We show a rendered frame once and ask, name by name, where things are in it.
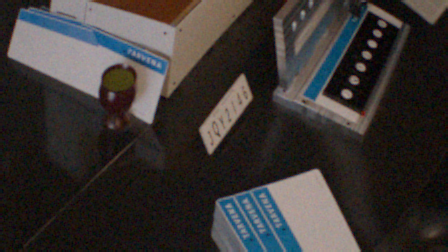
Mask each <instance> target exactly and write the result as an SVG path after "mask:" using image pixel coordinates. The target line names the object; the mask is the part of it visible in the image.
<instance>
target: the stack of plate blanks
mask: <svg viewBox="0 0 448 252"><path fill-rule="evenodd" d="M243 215H244V214H243V212H242V211H241V209H240V208H239V206H238V204H237V203H236V201H235V200H234V196H231V197H228V198H224V199H221V200H217V201H216V207H215V213H214V222H213V225H212V230H213V231H212V237H213V239H214V240H215V242H216V244H217V246H218V247H219V249H220V251H221V252H265V251H264V250H265V249H264V248H263V246H262V245H261V243H259V242H260V241H259V240H258V238H257V236H255V234H254V232H253V229H252V228H251V227H250V225H249V223H248V222H247V220H246V219H245V217H244V216H243Z"/></svg>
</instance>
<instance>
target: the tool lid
mask: <svg viewBox="0 0 448 252"><path fill-rule="evenodd" d="M345 1H347V0H288V1H287V3H286V4H285V5H283V6H284V7H283V8H281V10H279V12H278V14H276V15H275V17H274V30H275V38H276V49H277V64H278V71H279V87H280V88H283V89H286V90H288V89H289V87H290V85H291V81H292V79H293V78H294V77H295V74H299V72H301V71H302V68H303V66H306V65H307V64H308V62H309V61H310V59H311V58H312V56H313V55H314V53H315V52H316V50H317V48H316V47H317V45H318V44H319V42H320V41H321V39H322V38H323V36H324V31H325V29H326V28H327V27H330V26H331V23H333V21H335V20H336V19H337V17H339V16H338V15H339V14H340V12H342V10H343V7H342V6H343V5H344V3H346V2H345ZM301 14H302V15H301Z"/></svg>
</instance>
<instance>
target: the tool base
mask: <svg viewBox="0 0 448 252"><path fill-rule="evenodd" d="M345 2H346V3H344V5H343V6H342V7H343V10H342V12H340V14H339V15H338V16H339V17H337V19H336V20H335V21H333V23H331V26H330V27H327V28H326V29H325V31H324V36H323V38H322V39H321V41H320V42H319V44H318V45H317V47H316V48H317V50H316V52H315V53H314V55H313V56H312V58H311V59H310V61H309V62H308V64H307V65H306V66H303V68H302V71H301V72H299V74H295V77H294V78H293V79H292V81H291V85H290V87H289V89H288V90H286V89H283V88H280V87H279V86H278V87H277V88H276V90H275V91H274V93H273V98H272V99H273V100H274V101H275V102H277V103H280V104H282V105H284V106H287V107H289V108H291V109H294V110H296V111H297V112H300V113H302V114H304V115H307V116H308V117H310V118H313V119H315V120H316V121H319V122H321V123H323V124H325V125H327V126H328V127H331V128H333V129H334V130H337V131H338V132H340V133H342V134H343V133H344V134H345V135H348V136H349V137H351V138H353V139H355V140H356V141H358V142H359V141H360V142H362V141H363V138H364V137H365V135H366V132H367V130H369V126H370V125H371V122H372V121H373V118H374V116H375V114H376V112H377V109H378V108H379V105H380V103H381V101H382V100H383V96H384V94H385V92H386V90H387V87H388V85H389V83H390V81H391V78H392V75H393V73H394V71H395V68H396V67H397V66H396V65H398V62H399V59H400V57H401V56H400V55H402V54H401V53H403V52H402V51H403V49H404V46H405V44H406V42H407V41H406V40H407V38H408V36H409V34H410V29H411V28H410V26H408V25H407V24H405V27H404V29H403V31H402V33H401V36H400V39H399V41H398V44H397V46H396V48H395V50H394V52H393V55H392V57H391V60H390V62H389V64H388V67H387V70H385V71H386V72H385V73H384V76H383V79H382V81H381V83H380V85H379V88H378V89H377V92H376V94H375V96H374V99H372V103H371V104H370V106H369V108H368V111H367V112H366V115H365V116H362V115H360V116H359V117H358V120H357V121H356V122H352V121H351V120H349V119H345V118H343V117H341V116H339V115H337V114H336V113H333V112H332V111H330V110H327V109H326V108H324V107H321V106H320V105H318V104H315V103H314V102H312V101H309V100H307V99H305V98H304V97H303V96H302V94H303V91H304V90H305V88H306V87H307V86H308V83H309V81H311V79H312V78H313V75H314V74H315V72H317V69H318V68H319V66H320V64H321V63H322V62H323V59H324V58H325V57H326V56H325V55H326V54H328V51H329V50H330V49H331V46H333V43H334V42H335V40H336V39H337V36H339V33H341V32H340V31H341V30H342V28H343V27H344V25H345V24H346V21H347V20H348V19H349V17H350V14H351V13H349V11H350V10H349V7H350V5H349V3H350V0H347V1H345ZM302 100H305V101H306V103H303V102H302ZM347 122H349V123H350V125H347Z"/></svg>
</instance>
